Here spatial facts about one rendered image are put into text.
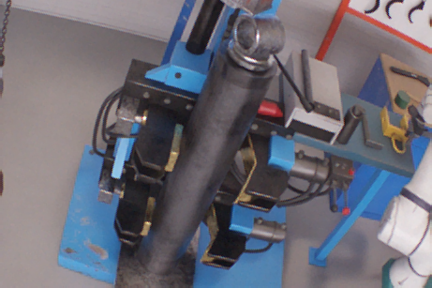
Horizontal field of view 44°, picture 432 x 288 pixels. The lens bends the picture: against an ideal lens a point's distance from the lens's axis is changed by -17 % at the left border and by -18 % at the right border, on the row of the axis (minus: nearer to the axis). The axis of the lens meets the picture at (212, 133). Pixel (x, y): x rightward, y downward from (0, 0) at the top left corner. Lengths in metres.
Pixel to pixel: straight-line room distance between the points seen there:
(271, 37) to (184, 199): 0.82
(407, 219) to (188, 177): 0.99
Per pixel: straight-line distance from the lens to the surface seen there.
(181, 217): 2.60
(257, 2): 1.74
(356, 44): 4.53
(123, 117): 2.44
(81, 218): 3.16
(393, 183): 3.84
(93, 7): 4.51
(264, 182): 2.42
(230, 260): 2.74
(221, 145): 2.28
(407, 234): 1.89
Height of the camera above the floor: 2.68
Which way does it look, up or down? 42 degrees down
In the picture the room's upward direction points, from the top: 24 degrees clockwise
